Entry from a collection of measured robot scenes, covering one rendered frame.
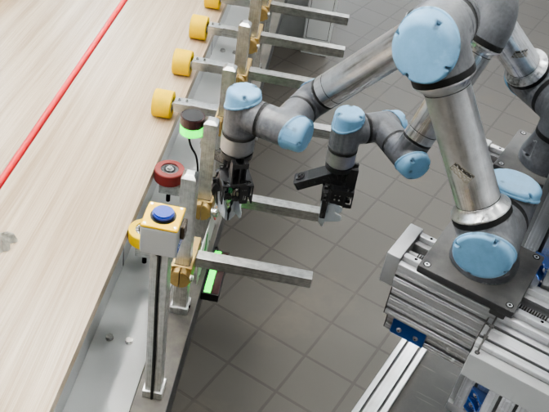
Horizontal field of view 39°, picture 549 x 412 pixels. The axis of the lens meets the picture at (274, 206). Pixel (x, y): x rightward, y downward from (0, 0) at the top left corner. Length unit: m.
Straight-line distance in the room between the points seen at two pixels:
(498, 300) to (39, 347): 0.95
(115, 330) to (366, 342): 1.19
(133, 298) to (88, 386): 0.30
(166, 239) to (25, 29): 1.42
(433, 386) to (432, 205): 1.25
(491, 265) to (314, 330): 1.49
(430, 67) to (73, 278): 0.90
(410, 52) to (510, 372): 0.72
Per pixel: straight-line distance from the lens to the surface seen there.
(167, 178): 2.04
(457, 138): 1.43
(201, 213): 2.03
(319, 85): 1.66
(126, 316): 2.07
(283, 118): 1.59
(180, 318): 1.96
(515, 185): 1.64
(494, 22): 1.76
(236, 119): 1.63
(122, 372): 1.95
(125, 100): 2.35
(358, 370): 2.85
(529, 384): 1.71
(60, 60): 2.54
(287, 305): 3.00
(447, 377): 2.65
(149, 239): 1.44
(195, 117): 1.91
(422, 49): 1.35
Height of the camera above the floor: 2.16
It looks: 39 degrees down
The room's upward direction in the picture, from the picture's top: 10 degrees clockwise
